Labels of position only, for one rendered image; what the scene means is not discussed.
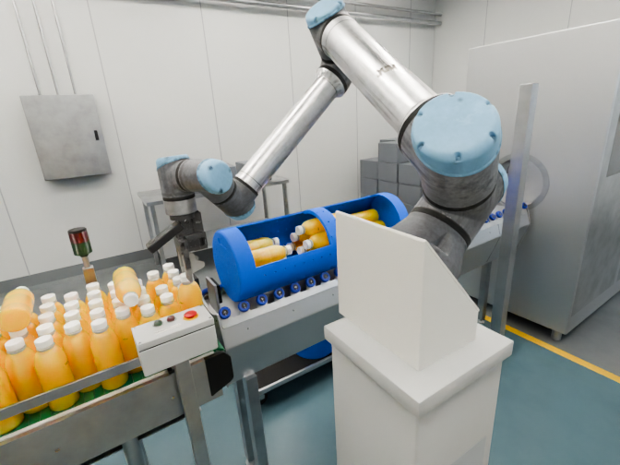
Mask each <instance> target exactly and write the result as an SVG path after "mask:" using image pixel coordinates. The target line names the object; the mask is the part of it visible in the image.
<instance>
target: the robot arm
mask: <svg viewBox="0 0 620 465"><path fill-rule="evenodd" d="M305 21H306V24H307V28H308V29H309V31H310V33H311V35H312V38H313V40H314V43H315V45H316V48H317V50H318V53H319V55H320V57H321V64H320V67H319V68H318V69H317V71H316V79H315V81H314V82H313V83H312V84H311V86H310V87H309V88H308V89H307V90H306V92H305V93H304V94H303V95H302V97H301V98H300V99H299V100H298V102H297V103H295V104H294V106H293V107H292V108H291V109H290V111H289V112H288V113H287V114H286V115H285V117H284V118H283V119H282V120H281V121H280V123H279V124H278V125H277V126H276V128H275V129H274V130H273V131H272V133H271V134H270V135H269V136H268V138H267V139H266V140H265V141H264V142H263V144H262V145H261V146H260V147H259V149H258V150H257V151H256V152H255V154H254V155H253V156H252V157H251V159H250V160H249V161H248V162H247V163H246V165H245V166H244V167H243V168H242V170H241V171H240V172H239V173H238V174H236V175H235V176H234V178H233V174H232V172H231V169H230V167H229V166H228V165H227V164H226V163H225V162H224V161H221V160H216V159H205V160H196V159H190V158H189V157H188V155H187V154H182V155H175V156H169V157H163V158H158V159H157V160H156V167H157V169H156V171H157V172H158V176H159V181H160V187H161V195H162V199H163V205H164V209H165V214H166V215H168V216H170V220H171V221H175V222H173V223H172V224H171V225H170V226H168V227H167V228H166V229H164V230H163V231H162V232H160V233H159V234H158V235H157V236H155V237H154V238H153V239H151V240H149V242H148V243H146V247H147V248H148V250H149V251H150V252H151V253H152V254H154V253H155V252H156V251H158V250H159V249H160V248H161V247H162V246H164V245H165V244H166V243H168V242H169V241H170V240H171V239H174V244H175V247H176V252H177V255H178V259H179V263H180V267H181V270H182V272H183V273H184V272H185V276H186V278H187V279H188V280H189V281H190V282H193V276H192V274H193V273H195V272H197V271H198V270H200V269H202V268H204V266H205V263H204V261H201V260H198V256H196V255H195V254H194V253H191V251H197V250H202V249H205V248H208V242H207V236H206V232H204V229H203V223H202V218H201V212H200V211H198V210H197V203H196V196H195V192H198V193H200V194H202V195H203V196H204V197H205V198H207V199H208V200H209V201H210V202H212V203H213V204H214V205H215V206H217V207H218V208H219V209H220V210H222V211H223V212H224V214H225V215H226V216H228V217H230V218H231V219H233V220H235V221H241V220H244V219H246V218H248V217H249V216H250V215H251V214H252V213H253V212H254V210H255V207H256V202H255V199H256V197H257V196H258V195H259V192H260V191H261V190H262V188H263V187H264V186H265V185H266V183H267V182H268V181H269V179H270V178H271V177H272V176H273V174H274V173H275V172H276V171H277V170H278V169H279V168H280V167H281V165H282V164H283V163H284V162H285V160H286V159H287V158H288V157H289V155H290V154H291V153H292V151H293V150H294V149H295V148H296V146H297V145H298V144H299V143H300V141H301V140H302V139H303V138H304V136H305V135H306V134H307V132H308V131H309V130H310V129H311V127H312V126H313V125H314V124H315V122H316V121H317V120H318V118H319V117H320V116H321V115H322V113H323V112H324V111H325V110H326V109H327V108H328V107H329V105H330V104H331V103H332V102H333V101H334V99H335V98H340V97H342V96H343V95H344V94H345V92H346V91H347V90H348V88H349V87H350V85H351V83H353V85H354V86H355V87H356V88H357V89H358V90H359V91H360V92H361V93H362V94H363V95H364V96H365V98H366V99H367V100H368V101H369V102H370V103H371V104H372V105H373V106H374V107H375V108H376V110H377V111H378V112H379V113H380V114H381V115H382V116H383V117H384V119H385V120H386V121H387V122H388V123H389V124H390V125H391V127H392V128H393V129H394V130H395V131H396V132H397V133H398V138H397V143H398V147H399V150H400V151H401V152H402V154H403V155H404V156H405V157H406V158H407V160H408V161H409V162H410V163H411V164H412V166H413V167H414V168H415V169H416V171H417V172H418V174H419V175H420V179H421V184H422V189H423V195H422V197H421V198H420V200H419V201H418V202H417V204H416V205H415V207H414V208H413V209H412V211H411V213H410V214H409V215H408V216H407V217H406V218H405V219H403V220H402V221H400V222H398V223H397V224H395V225H394V226H393V227H391V229H394V230H397V231H400V232H403V233H407V234H410V235H413V236H416V237H419V238H422V239H424V240H426V241H427V242H428V243H429V245H431V246H432V248H433V249H434V250H435V252H436V253H437V255H438V256H439V257H440V258H441V260H442V261H443V262H444V264H445V265H446V266H447V268H448V269H449V271H450V272H451V273H452V275H453V276H454V277H455V278H456V280H458V279H459V276H460V272H461V267H462V262H463V258H464V253H465V251H466V250H467V248H468V247H469V245H470V244H471V242H472V240H473V239H474V237H475V236H476V235H477V233H478V232H479V230H481V228H482V227H483V225H484V223H485V222H486V220H487V219H488V217H489V216H490V215H491V213H492V212H493V210H494V209H495V207H496V205H497V204H498V203H499V202H500V201H501V199H502V198H503V196H504V194H505V192H506V190H507V185H508V178H507V173H506V171H505V169H504V168H503V167H502V165H501V164H500V163H499V155H500V148H501V144H502V128H501V121H500V116H499V113H498V111H497V109H496V108H495V107H494V106H493V105H492V104H491V103H490V102H489V101H488V100H487V99H485V98H484V97H482V96H480V95H478V94H475V93H471V92H465V91H456V92H455V94H451V93H439V94H436V93H435V92H433V91H432V90H431V89H430V88H429V87H428V86H427V85H425V84H424V83H423V82H422V81H421V80H420V79H419V78H418V77H416V76H415V75H414V74H413V73H412V72H411V71H410V70H409V69H408V68H407V67H406V66H405V65H404V64H403V63H401V62H400V61H399V60H398V59H397V58H396V57H395V56H394V55H392V54H391V53H390V52H389V51H388V50H387V49H386V48H384V47H383V46H382V45H381V44H380V43H379V42H378V41H376V40H375V39H374V38H373V37H372V36H371V35H370V34H369V33H367V32H366V31H365V30H364V29H363V28H362V27H361V26H359V25H358V24H357V22H356V21H355V20H354V19H353V18H352V17H351V16H350V15H349V14H348V13H347V11H346V8H345V3H343V0H321V1H319V2H318V3H316V4H315V5H314V6H312V7H311V8H310V9H309V11H308V12H307V14H306V17H305ZM185 220H186V221H185ZM205 239H206V242H205Z"/></svg>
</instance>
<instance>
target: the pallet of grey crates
mask: <svg viewBox="0 0 620 465"><path fill-rule="evenodd" d="M360 175H361V177H360V182H361V197H368V196H371V195H375V194H379V193H390V194H392V195H394V196H396V197H397V198H398V199H399V200H400V201H401V202H402V203H403V205H404V206H405V208H406V210H407V212H408V215H409V214H410V213H411V211H412V209H413V208H414V207H415V205H416V204H417V202H418V201H419V200H420V198H421V197H422V195H423V189H422V184H421V179H420V175H419V174H418V172H417V171H416V169H415V168H414V167H413V166H412V164H411V163H410V162H409V161H408V160H407V158H406V157H405V156H404V155H403V154H402V152H401V151H400V150H399V147H398V143H397V137H394V138H387V139H380V143H378V157H375V158H370V159H363V160H360Z"/></svg>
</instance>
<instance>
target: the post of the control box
mask: <svg viewBox="0 0 620 465"><path fill-rule="evenodd" d="M173 367H174V372H175V375H176V380H177V384H178V388H179V392H180V397H181V401H182V405H183V409H184V414H185V421H186V425H187V430H188V433H189V438H190V442H191V447H192V450H193V455H194V459H195V463H196V465H210V461H209V453H208V448H207V443H206V438H205V434H204V429H203V424H202V420H201V416H200V411H199V407H198V402H197V394H196V389H195V384H194V379H193V375H192V370H191V366H190V362H189V360H187V361H184V362H182V363H179V364H177V365H174V366H173Z"/></svg>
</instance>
